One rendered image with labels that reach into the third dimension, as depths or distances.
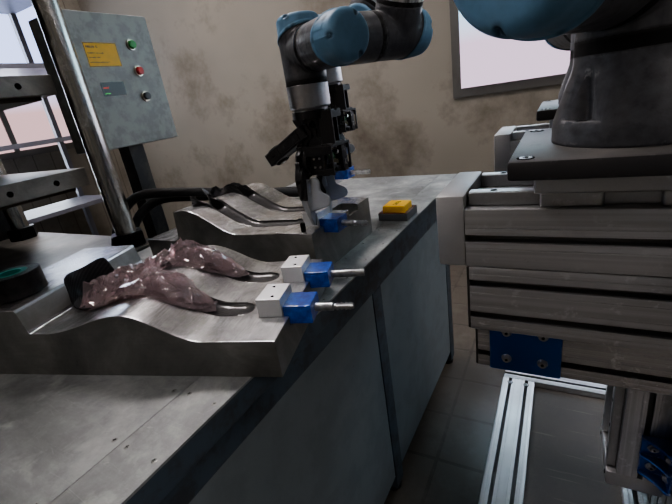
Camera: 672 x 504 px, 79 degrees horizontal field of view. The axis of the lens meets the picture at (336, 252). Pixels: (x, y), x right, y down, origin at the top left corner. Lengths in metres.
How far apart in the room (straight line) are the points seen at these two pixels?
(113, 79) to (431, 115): 1.85
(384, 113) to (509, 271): 2.40
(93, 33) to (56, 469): 1.29
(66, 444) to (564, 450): 1.09
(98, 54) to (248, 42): 1.93
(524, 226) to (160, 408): 0.48
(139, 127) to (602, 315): 1.43
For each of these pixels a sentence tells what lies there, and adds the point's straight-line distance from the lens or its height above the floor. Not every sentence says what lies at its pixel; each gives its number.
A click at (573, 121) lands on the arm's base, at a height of 1.06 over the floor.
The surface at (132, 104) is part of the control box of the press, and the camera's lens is 1.60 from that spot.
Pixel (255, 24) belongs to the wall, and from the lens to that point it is 3.34.
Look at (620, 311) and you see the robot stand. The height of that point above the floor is 0.86.
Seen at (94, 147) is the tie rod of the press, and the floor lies 1.09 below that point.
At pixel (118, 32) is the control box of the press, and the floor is 1.42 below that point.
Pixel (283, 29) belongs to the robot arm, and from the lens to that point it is 0.77.
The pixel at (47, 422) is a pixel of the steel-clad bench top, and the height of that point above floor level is 0.80.
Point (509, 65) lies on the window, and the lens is 2.66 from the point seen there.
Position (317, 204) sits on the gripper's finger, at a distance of 0.78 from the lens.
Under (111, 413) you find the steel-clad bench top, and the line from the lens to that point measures 0.61.
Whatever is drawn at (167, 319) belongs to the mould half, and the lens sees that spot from 0.60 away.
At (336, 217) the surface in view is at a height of 0.90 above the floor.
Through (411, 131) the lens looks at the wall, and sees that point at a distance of 2.81.
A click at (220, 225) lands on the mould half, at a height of 0.90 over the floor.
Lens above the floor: 1.12
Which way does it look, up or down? 21 degrees down
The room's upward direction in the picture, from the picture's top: 9 degrees counter-clockwise
